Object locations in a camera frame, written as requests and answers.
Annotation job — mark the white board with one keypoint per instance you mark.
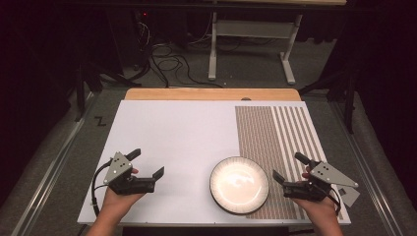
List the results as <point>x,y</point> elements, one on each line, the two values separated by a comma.
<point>177,137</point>

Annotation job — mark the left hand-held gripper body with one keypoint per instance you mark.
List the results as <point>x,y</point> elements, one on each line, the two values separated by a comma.
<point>118,167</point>

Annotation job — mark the brown striped placemat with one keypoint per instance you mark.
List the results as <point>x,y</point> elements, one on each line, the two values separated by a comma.
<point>259,137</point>

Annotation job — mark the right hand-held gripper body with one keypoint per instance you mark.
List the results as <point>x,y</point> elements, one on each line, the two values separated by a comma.
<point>331,173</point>

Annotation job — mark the metal floor rail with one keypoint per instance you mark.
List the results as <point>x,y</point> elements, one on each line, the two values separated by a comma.
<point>49,177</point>
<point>370,164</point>

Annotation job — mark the round white plate dark rim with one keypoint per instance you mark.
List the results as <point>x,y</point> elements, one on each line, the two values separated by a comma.
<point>239,185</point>

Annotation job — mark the black equipment case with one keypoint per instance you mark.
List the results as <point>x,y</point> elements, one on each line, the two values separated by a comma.
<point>144,32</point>

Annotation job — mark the white desk frame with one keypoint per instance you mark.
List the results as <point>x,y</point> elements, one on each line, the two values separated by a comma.
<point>252,29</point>

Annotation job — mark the small grey card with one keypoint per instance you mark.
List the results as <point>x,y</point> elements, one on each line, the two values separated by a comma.
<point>350,196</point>

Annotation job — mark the person's left hand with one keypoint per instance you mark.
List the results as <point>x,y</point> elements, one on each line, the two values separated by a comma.
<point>118,201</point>

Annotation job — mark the wooden table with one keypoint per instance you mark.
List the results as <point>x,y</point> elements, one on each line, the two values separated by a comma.
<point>196,94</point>

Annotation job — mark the black stand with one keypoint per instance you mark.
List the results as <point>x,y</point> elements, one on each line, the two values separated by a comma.
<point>80,88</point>
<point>350,98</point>

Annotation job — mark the person's right hand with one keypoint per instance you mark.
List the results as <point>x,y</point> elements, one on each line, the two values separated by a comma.
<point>316,208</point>

